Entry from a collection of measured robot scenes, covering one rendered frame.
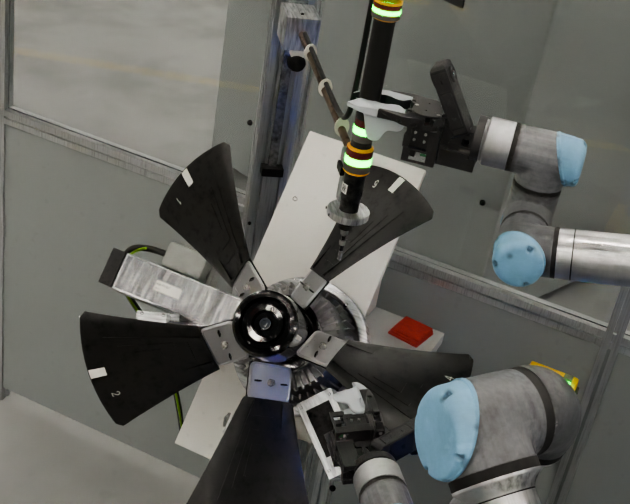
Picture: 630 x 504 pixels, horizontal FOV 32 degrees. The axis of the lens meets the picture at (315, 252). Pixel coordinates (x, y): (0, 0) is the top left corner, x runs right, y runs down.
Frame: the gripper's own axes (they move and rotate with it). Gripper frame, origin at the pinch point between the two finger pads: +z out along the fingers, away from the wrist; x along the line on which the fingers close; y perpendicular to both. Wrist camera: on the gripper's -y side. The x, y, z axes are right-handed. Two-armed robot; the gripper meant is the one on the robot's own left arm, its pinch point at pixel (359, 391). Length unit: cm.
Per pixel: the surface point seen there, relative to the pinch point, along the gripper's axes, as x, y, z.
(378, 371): -1.3, -4.1, 3.4
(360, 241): -18.1, -3.5, 18.9
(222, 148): -28, 18, 39
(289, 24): -40, 1, 68
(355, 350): -1.5, -1.5, 9.6
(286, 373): 4.5, 10.1, 12.6
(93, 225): 36, 43, 126
